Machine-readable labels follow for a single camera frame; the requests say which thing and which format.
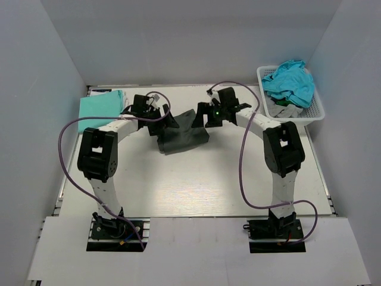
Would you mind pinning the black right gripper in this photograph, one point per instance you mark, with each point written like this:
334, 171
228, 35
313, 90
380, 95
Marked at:
204, 108

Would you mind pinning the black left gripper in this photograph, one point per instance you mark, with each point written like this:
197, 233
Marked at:
168, 121

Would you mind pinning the dark grey t-shirt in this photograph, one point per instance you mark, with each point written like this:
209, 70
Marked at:
184, 138

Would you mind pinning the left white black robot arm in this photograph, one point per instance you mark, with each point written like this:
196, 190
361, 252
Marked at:
98, 155

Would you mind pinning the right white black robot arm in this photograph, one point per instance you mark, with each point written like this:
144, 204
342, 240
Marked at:
283, 150

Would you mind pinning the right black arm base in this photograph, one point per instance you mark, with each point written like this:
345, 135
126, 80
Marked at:
266, 239

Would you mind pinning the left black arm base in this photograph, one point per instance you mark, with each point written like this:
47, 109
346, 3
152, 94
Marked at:
120, 238

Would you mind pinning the folded mint green t-shirt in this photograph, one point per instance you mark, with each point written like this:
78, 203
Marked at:
88, 109

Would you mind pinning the green garment in basket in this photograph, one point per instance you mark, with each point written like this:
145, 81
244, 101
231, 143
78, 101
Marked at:
284, 103

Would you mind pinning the crumpled grey white t-shirt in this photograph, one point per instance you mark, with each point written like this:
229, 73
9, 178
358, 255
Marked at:
279, 111

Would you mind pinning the crumpled cyan t-shirt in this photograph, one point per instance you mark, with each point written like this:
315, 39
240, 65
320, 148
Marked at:
290, 82

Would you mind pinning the white plastic laundry basket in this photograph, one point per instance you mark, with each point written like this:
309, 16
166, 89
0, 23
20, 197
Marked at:
314, 113

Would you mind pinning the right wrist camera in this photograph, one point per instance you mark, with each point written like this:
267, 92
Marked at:
226, 100

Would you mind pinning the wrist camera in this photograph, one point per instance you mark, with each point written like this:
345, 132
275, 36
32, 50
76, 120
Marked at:
226, 100
143, 106

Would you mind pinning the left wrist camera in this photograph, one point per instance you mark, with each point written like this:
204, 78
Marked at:
143, 106

